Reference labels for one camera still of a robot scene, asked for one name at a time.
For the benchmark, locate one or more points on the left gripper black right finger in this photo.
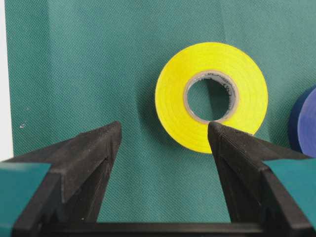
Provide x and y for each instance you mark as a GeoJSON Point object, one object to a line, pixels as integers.
{"type": "Point", "coordinates": [252, 173]}

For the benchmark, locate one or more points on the yellow tape roll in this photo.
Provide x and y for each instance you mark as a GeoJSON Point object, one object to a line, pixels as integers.
{"type": "Point", "coordinates": [233, 69]}

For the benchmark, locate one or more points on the white plastic case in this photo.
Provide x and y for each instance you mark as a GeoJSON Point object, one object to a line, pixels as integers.
{"type": "Point", "coordinates": [6, 140]}

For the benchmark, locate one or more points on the green table cloth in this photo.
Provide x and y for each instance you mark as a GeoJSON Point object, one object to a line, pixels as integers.
{"type": "Point", "coordinates": [76, 65]}

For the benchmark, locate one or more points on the blue tape roll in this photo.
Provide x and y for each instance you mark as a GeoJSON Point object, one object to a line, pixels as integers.
{"type": "Point", "coordinates": [302, 123]}

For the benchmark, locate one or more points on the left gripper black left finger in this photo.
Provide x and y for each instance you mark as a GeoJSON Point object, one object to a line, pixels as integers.
{"type": "Point", "coordinates": [60, 183]}

